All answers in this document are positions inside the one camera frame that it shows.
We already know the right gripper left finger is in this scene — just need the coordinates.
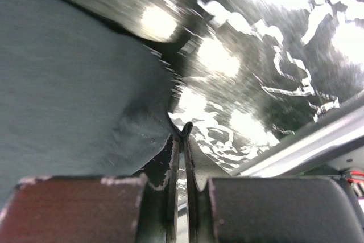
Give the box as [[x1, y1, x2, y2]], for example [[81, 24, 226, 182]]
[[1, 137, 179, 242]]

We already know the black t-shirt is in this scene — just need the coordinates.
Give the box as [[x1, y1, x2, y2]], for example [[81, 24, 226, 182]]
[[1, 0, 196, 203]]

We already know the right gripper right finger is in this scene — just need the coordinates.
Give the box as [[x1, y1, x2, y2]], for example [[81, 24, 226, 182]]
[[184, 142, 363, 242]]

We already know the aluminium frame rail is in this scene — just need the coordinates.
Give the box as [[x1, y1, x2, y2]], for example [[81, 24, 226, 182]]
[[231, 92, 363, 178]]

